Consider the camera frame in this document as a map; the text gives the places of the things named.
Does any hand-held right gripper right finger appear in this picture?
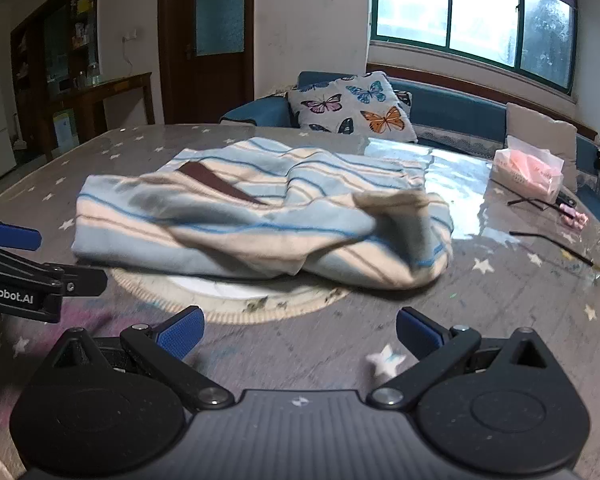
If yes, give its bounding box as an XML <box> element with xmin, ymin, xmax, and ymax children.
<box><xmin>367</xmin><ymin>306</ymin><xmax>556</xmax><ymax>409</ymax></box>

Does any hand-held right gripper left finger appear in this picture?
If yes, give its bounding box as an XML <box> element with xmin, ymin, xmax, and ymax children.
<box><xmin>45</xmin><ymin>305</ymin><xmax>236</xmax><ymax>413</ymax></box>

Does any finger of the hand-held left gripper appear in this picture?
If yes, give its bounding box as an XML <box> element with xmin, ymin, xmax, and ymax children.
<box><xmin>54</xmin><ymin>265</ymin><xmax>107</xmax><ymax>298</ymax></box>
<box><xmin>0</xmin><ymin>216</ymin><xmax>56</xmax><ymax>273</ymax></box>

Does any blue beige striped shirt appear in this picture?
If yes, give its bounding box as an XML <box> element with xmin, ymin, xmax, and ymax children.
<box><xmin>71</xmin><ymin>136</ymin><xmax>455</xmax><ymax>288</ymax></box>

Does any round built-in cooktop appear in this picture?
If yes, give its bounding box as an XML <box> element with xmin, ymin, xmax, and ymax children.
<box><xmin>107</xmin><ymin>265</ymin><xmax>353</xmax><ymax>325</ymax></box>

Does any grey star print tablecloth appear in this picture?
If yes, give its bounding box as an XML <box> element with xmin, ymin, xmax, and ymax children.
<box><xmin>0</xmin><ymin>125</ymin><xmax>600</xmax><ymax>480</ymax></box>

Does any light blue box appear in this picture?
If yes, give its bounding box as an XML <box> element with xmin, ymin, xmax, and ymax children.
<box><xmin>54</xmin><ymin>109</ymin><xmax>77</xmax><ymax>150</ymax></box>

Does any dark wooden side table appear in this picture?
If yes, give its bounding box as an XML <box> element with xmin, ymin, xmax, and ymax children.
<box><xmin>42</xmin><ymin>72</ymin><xmax>156</xmax><ymax>161</ymax></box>

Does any pink hair scrunchie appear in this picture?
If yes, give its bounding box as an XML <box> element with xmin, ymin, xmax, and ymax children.
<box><xmin>560</xmin><ymin>207</ymin><xmax>589</xmax><ymax>229</ymax></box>

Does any pink tissue pack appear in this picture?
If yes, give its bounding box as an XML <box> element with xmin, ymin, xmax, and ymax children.
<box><xmin>491</xmin><ymin>136</ymin><xmax>566</xmax><ymax>200</ymax></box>

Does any dark wooden display cabinet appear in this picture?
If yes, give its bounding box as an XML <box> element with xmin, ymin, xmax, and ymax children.
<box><xmin>10</xmin><ymin>0</ymin><xmax>101</xmax><ymax>143</ymax></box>

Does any blue sofa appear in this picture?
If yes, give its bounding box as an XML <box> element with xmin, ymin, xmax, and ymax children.
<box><xmin>219</xmin><ymin>71</ymin><xmax>600</xmax><ymax>221</ymax></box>

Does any dark wooden door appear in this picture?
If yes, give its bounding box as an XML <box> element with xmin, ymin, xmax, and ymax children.
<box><xmin>158</xmin><ymin>0</ymin><xmax>256</xmax><ymax>126</ymax></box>

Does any beige pillow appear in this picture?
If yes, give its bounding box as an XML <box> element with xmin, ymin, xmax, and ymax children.
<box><xmin>505</xmin><ymin>102</ymin><xmax>579</xmax><ymax>193</ymax></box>

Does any butterfly print pillow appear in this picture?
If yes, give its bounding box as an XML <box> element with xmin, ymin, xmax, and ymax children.
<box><xmin>286</xmin><ymin>71</ymin><xmax>418</xmax><ymax>143</ymax></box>

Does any green framed window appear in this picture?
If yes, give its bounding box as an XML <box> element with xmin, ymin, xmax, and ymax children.
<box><xmin>369</xmin><ymin>0</ymin><xmax>579</xmax><ymax>96</ymax></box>

